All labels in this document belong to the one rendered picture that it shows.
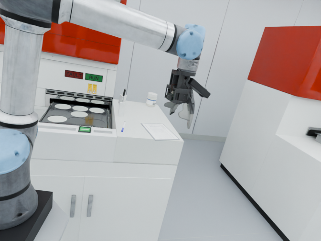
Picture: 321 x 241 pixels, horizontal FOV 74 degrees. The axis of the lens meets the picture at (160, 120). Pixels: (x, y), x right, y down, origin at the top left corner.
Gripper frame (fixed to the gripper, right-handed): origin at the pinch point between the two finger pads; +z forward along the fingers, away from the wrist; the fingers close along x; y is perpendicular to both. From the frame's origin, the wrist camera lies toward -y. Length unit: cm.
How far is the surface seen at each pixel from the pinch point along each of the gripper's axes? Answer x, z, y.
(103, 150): -24.8, 25.1, 23.3
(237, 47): -194, -45, -204
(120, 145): -23.3, 21.8, 15.6
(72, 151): -27, 26, 37
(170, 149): -18.3, 23.0, -10.0
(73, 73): -90, 1, 33
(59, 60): -91, -6, 41
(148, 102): -72, 14, -18
